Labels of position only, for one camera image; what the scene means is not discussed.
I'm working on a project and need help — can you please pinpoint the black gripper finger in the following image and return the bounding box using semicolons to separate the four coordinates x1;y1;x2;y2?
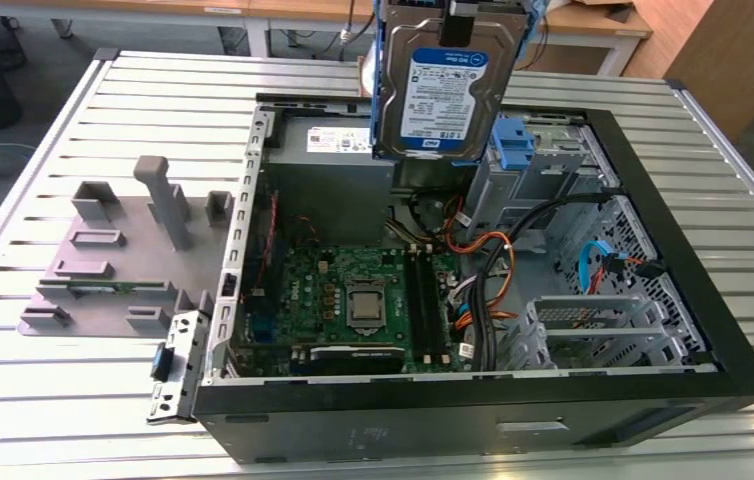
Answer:
439;0;478;46

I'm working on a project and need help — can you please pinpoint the hard disk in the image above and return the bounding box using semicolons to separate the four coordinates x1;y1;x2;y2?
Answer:
368;0;551;162

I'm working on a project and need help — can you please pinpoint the blue data wire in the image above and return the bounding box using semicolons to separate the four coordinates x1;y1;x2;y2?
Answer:
576;239;626;301

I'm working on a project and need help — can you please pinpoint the power wire with black plug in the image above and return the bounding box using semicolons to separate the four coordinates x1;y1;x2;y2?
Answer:
606;255;669;282

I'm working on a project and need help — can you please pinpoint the metal disk bay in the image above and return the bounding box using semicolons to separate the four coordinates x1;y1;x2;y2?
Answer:
526;294;711;371

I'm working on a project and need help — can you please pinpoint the blue plastic drive latch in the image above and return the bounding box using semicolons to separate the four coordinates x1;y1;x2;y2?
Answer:
491;117;536;171

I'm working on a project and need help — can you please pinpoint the metal drive cage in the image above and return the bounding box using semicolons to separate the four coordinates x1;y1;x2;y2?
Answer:
466;114;618;251

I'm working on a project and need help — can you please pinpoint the grey power supply unit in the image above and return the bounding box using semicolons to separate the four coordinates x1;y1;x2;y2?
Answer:
262;119;396;246

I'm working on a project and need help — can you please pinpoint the wooden cabinet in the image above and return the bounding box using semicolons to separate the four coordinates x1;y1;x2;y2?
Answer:
628;0;754;146

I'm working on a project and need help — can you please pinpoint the CPU socket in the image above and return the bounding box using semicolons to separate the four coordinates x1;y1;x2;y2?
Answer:
343;280;392;339

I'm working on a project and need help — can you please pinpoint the green motherboard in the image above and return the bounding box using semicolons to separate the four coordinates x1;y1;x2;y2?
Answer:
235;244;478;374

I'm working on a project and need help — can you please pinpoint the black RAM slot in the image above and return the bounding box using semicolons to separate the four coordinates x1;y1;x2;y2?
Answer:
406;243;434;365
423;243;452;365

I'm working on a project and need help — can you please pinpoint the silver CPU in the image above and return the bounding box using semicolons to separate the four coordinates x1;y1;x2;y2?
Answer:
351;293;384;321

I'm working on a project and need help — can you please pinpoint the black graphics card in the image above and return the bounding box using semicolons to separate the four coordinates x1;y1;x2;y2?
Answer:
308;344;408;374

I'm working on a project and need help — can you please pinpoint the grey parts rack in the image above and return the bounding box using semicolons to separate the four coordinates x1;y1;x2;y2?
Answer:
17;155;239;341

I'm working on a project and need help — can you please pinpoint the green RAM stick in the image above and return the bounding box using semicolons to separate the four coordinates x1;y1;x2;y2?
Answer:
68;283;168;294

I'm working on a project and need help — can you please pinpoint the black PC case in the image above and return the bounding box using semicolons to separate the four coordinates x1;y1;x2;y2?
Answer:
145;92;754;464

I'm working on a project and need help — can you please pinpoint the blue rear port connector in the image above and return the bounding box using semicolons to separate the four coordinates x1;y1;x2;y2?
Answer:
151;343;175;381

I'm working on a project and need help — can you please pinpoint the wooden desk white frame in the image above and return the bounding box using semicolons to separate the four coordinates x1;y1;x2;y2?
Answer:
0;0;378;61
542;0;655;76

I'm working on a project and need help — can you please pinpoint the orange wire bundle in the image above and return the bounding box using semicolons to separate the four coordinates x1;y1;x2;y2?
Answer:
446;232;519;331

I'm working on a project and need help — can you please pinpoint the black internal cable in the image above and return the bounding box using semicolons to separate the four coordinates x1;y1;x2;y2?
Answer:
468;192;624;374

